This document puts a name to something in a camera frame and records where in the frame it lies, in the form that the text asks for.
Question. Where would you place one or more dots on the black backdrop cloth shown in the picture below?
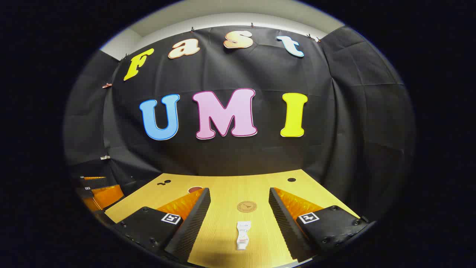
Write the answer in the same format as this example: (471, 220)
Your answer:
(267, 78)

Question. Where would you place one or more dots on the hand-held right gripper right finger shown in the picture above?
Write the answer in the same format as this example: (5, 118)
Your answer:
(284, 223)

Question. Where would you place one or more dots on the white toothpaste tube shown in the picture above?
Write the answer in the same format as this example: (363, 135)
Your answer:
(243, 234)

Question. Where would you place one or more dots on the round brown coaster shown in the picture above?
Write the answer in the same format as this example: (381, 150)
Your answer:
(247, 206)

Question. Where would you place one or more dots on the wooden desktop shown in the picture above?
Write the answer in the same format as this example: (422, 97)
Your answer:
(238, 186)

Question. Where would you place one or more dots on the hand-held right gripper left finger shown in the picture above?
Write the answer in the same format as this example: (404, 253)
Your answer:
(193, 223)

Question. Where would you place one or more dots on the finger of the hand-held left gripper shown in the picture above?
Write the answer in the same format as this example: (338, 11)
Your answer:
(108, 197)
(95, 183)

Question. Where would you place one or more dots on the beige cup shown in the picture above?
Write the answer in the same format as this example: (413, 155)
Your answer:
(194, 189)

